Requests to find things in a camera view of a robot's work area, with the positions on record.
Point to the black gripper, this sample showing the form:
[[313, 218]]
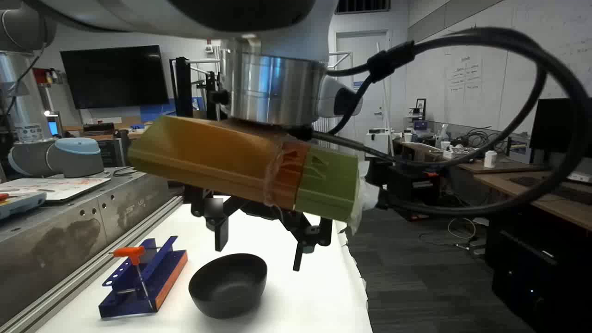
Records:
[[199, 198]]

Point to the orange block object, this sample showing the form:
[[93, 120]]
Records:
[[130, 251]]

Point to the grey collaborative robot arm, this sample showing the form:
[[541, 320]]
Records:
[[38, 148]]

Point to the black bowl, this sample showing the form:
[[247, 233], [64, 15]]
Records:
[[228, 285]]

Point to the blue orange rack tray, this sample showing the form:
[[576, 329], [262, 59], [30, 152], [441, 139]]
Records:
[[145, 277]]

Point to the black upright stand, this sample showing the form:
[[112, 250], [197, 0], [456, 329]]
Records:
[[180, 85]]

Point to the grey metal workbench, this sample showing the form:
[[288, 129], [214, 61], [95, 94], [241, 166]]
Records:
[[67, 227]]

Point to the white paper sheet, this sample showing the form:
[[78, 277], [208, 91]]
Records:
[[56, 185]]

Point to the white cup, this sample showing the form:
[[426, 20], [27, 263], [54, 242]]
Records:
[[491, 157]]

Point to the wooden lab desk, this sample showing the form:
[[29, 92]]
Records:
[[537, 185]]

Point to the black computer monitor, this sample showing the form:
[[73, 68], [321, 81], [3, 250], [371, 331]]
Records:
[[558, 129]]

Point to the orange green wrist camera cover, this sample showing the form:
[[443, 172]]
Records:
[[234, 159]]

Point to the black wall television screen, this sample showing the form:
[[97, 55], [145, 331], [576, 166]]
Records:
[[114, 76]]

